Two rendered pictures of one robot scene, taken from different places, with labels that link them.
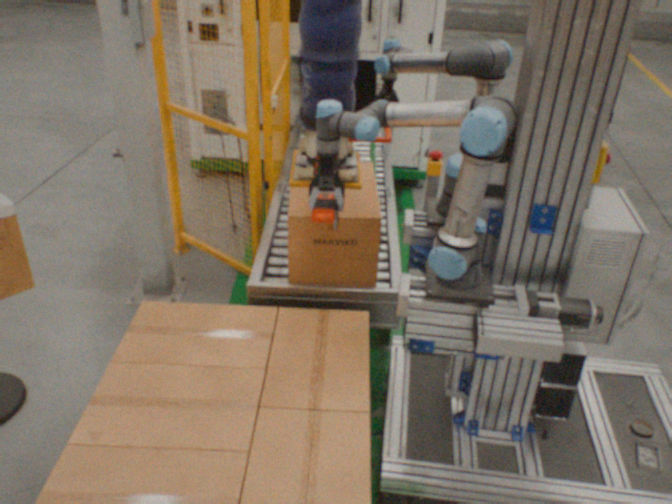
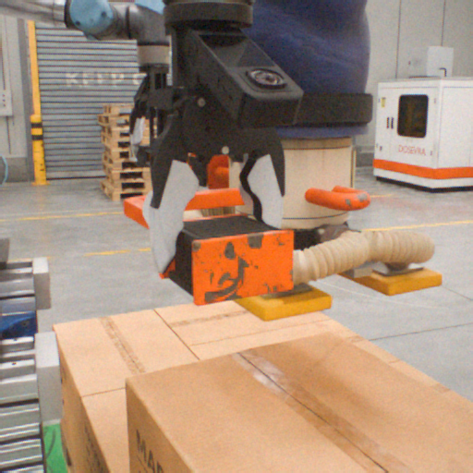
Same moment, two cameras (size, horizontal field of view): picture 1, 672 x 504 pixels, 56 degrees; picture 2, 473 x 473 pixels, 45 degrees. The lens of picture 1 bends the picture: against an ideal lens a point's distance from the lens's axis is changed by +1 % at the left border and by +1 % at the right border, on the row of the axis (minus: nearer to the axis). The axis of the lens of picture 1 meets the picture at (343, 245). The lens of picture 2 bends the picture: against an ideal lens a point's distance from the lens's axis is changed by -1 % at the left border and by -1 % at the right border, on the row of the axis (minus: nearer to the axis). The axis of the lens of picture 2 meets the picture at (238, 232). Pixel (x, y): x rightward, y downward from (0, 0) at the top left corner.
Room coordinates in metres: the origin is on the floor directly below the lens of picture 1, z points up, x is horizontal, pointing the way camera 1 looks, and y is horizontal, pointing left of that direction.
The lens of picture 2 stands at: (3.14, -0.35, 1.37)
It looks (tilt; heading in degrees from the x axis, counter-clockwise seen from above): 13 degrees down; 155
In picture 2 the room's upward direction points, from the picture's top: straight up
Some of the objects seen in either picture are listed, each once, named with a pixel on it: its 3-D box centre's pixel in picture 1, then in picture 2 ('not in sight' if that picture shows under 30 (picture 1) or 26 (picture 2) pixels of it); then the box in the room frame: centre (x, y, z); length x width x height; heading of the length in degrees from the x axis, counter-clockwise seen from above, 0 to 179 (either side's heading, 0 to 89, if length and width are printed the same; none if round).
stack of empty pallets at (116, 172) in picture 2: not in sight; (139, 149); (-5.24, 2.02, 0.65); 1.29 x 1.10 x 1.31; 174
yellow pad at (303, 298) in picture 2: (348, 166); (236, 262); (2.42, -0.01, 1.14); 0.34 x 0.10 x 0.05; 2
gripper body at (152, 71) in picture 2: (327, 167); (155, 93); (1.84, 0.06, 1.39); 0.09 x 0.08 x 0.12; 1
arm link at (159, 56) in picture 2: (327, 144); (154, 57); (1.83, 0.07, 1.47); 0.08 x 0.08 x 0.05
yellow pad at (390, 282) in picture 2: (303, 164); (341, 247); (2.41, 0.18, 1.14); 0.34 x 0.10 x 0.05; 2
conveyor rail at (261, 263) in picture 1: (282, 191); not in sight; (3.46, 0.39, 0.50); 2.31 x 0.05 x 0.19; 0
